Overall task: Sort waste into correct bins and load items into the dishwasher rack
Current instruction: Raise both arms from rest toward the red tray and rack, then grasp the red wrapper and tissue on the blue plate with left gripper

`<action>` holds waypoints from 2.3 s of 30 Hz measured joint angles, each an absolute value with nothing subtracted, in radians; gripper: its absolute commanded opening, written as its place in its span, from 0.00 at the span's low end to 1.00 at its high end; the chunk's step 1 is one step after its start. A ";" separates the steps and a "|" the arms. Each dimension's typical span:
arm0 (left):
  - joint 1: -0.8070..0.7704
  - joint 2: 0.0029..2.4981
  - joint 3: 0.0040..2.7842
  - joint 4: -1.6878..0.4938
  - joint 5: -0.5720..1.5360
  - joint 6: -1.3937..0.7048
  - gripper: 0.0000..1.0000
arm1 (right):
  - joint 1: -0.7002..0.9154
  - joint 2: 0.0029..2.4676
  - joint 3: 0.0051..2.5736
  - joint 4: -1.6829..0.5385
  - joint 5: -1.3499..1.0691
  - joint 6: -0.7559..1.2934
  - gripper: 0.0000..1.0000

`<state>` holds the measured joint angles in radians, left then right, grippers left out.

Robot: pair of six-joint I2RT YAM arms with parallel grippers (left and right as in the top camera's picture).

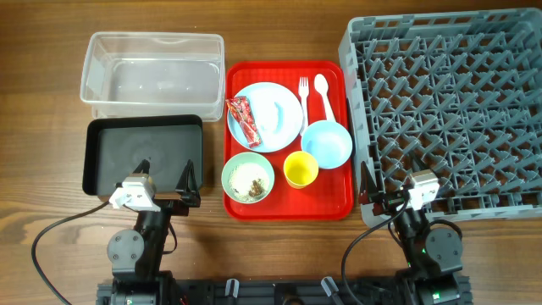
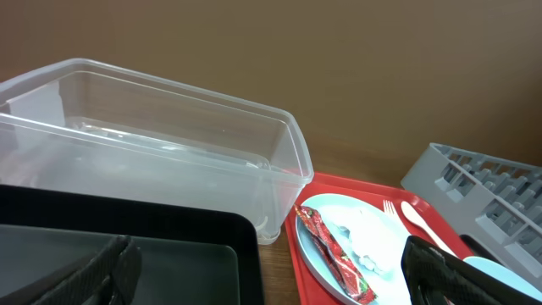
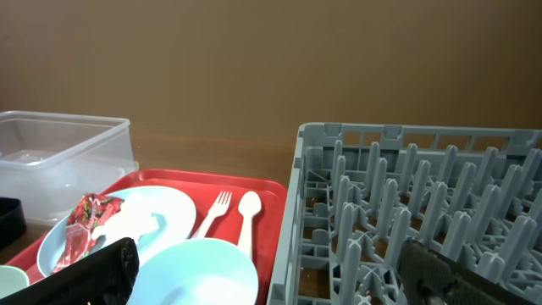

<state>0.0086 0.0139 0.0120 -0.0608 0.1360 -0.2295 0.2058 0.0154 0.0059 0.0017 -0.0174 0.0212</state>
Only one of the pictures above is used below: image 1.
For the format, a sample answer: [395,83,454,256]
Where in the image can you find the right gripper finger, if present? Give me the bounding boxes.
[409,152,429,172]
[358,161,379,204]

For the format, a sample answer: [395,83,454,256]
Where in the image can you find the light blue bowl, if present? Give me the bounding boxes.
[301,120,353,169]

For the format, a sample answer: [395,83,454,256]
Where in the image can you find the yellow plastic cup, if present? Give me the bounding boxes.
[283,151,319,189]

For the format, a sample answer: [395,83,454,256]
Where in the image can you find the red snack wrapper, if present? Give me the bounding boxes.
[226,96,263,149]

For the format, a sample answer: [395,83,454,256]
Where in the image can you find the white plastic spoon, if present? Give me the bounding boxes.
[314,74,335,122]

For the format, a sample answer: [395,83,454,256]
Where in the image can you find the white plastic fork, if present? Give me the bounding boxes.
[298,77,309,136]

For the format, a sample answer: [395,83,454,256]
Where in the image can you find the white napkin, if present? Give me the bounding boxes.
[258,102,281,133]

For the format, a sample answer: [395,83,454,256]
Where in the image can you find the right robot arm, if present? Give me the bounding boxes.
[360,156,472,304]

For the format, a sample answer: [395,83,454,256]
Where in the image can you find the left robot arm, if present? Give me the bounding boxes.
[96,159,201,305]

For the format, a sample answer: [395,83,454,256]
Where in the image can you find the grey dishwasher rack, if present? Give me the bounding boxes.
[338,8,541,221]

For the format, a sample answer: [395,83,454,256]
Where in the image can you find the black plastic tray bin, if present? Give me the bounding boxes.
[82,114,203,196]

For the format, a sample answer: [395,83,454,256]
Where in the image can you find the green bowl with rice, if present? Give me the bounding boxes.
[221,152,275,204]

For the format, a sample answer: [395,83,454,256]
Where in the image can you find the red serving tray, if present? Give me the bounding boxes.
[223,61,354,221]

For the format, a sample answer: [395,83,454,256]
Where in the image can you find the clear plastic bin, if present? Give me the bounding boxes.
[80,31,225,122]

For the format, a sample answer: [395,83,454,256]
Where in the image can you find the light blue plate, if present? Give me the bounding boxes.
[235,82,304,153]

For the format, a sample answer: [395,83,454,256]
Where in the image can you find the right black cable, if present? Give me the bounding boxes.
[340,198,410,305]

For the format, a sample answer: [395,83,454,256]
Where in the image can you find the black cable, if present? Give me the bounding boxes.
[30,200,112,305]
[340,198,410,305]

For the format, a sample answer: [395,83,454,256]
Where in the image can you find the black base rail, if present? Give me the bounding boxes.
[96,275,471,305]

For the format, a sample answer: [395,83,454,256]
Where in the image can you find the left black cable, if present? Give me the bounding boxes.
[30,200,112,305]

